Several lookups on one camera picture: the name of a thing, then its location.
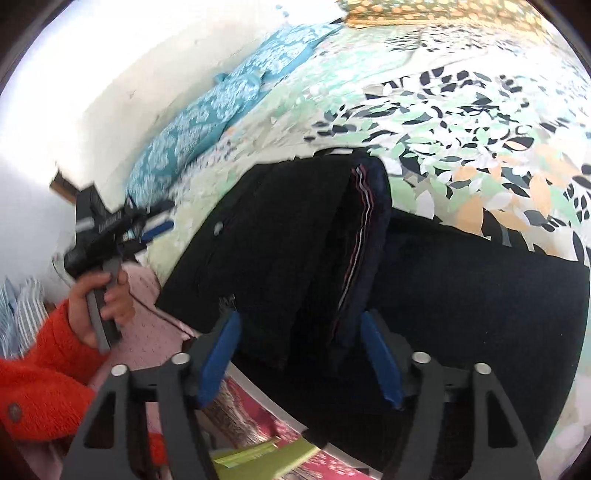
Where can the left hand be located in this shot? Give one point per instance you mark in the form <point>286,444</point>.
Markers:
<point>97,296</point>

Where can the cream padded headboard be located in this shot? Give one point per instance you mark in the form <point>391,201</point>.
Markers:
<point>104,76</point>

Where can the teal floral pillow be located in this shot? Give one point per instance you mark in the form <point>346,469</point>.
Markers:
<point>281,53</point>
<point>189,134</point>

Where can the orange fuzzy left sleeve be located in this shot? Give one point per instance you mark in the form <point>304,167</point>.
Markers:
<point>46,393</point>

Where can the teal floral pillow near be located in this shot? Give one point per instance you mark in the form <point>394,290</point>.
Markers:
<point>189,134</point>

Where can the red patterned rug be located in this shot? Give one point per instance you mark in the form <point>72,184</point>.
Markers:
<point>245,416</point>

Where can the black pants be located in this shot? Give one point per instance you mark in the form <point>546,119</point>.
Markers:
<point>303,247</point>

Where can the striped blue white cloth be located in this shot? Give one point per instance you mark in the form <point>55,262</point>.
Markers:
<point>23,313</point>

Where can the teal floral pillow far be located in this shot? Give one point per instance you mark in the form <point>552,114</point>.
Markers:
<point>281,53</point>

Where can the green plastic object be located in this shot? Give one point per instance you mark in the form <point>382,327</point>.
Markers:
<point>264,461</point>

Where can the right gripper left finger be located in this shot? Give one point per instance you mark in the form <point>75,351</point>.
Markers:
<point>112,441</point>

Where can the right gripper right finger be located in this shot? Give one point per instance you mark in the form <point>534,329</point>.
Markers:
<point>501,448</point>

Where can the floral leaf bedspread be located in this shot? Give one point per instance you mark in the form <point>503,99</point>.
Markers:
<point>476,129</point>

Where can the olive orange patterned pillow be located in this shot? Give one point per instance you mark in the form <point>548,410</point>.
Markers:
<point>513,15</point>

